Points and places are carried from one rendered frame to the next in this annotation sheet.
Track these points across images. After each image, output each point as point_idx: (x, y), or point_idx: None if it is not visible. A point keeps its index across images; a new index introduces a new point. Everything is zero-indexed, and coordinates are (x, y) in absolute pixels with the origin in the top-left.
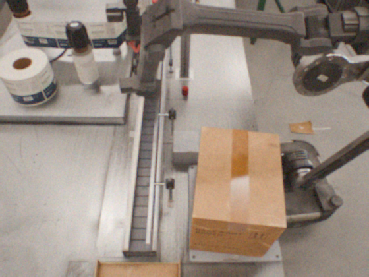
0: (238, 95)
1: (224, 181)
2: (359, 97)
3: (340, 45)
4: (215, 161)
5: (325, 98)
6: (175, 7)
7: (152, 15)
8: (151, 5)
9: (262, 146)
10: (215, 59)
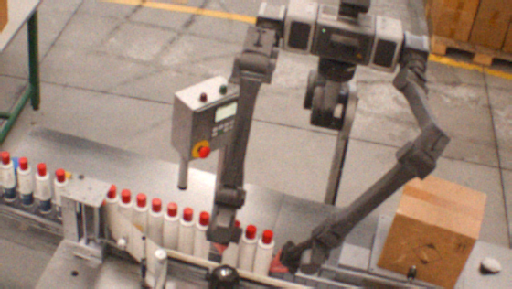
0: (272, 202)
1: (451, 213)
2: (164, 123)
3: (60, 90)
4: (432, 213)
5: (148, 155)
6: (440, 128)
7: (427, 145)
8: (412, 144)
9: (421, 181)
10: (196, 200)
